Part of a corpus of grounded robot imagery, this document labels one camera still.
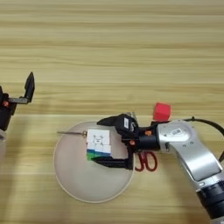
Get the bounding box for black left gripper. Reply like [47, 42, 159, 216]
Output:
[0, 72, 36, 132]

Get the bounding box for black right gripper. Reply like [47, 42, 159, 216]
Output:
[92, 114, 161, 171]

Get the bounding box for multicoloured puzzle cube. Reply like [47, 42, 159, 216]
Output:
[86, 129, 112, 162]

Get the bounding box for screwdriver with amber handle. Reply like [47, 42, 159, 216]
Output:
[56, 130, 88, 137]

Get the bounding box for small red cube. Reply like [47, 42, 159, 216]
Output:
[152, 101, 172, 123]

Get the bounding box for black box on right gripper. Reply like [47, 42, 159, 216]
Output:
[115, 114, 140, 138]

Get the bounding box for round beige plate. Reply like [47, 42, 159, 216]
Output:
[52, 121, 136, 204]

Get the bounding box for red-handled scissors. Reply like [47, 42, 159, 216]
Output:
[128, 111, 158, 173]

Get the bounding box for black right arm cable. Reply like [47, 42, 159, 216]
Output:
[180, 116, 224, 163]

